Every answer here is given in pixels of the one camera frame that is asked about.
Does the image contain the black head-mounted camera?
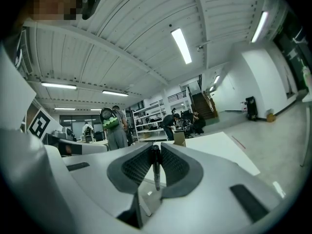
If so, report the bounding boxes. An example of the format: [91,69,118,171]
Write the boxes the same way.
[81,0,103,21]

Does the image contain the brown cylinder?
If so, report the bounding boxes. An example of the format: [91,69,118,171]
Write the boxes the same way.
[173,131,187,148]

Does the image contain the person's face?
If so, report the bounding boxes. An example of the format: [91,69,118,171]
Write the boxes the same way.
[14,0,84,27]

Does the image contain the wooden staircase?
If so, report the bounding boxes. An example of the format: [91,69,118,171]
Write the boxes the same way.
[190,91,219,122]

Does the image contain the white table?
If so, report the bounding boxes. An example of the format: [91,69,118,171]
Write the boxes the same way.
[135,131,262,189]

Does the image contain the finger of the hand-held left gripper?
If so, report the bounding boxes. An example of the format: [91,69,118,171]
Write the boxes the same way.
[58,138,110,157]

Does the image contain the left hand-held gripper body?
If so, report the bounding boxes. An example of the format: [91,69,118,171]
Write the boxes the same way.
[26,107,77,156]

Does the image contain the black upright case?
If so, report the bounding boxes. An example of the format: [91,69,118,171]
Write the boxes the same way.
[244,96,258,122]

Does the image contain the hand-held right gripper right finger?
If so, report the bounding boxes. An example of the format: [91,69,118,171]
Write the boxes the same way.
[143,142,289,234]

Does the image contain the long ceiling light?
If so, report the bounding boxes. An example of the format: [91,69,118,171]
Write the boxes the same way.
[251,11,269,44]
[40,81,78,90]
[170,27,194,65]
[101,89,130,98]

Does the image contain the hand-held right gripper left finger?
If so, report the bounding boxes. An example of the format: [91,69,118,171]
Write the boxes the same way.
[61,141,161,218]

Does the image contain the black pen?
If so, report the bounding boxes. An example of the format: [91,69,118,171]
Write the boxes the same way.
[151,144,163,192]

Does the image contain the white shelving unit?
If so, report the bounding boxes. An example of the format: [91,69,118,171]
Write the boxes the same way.
[131,104,169,141]

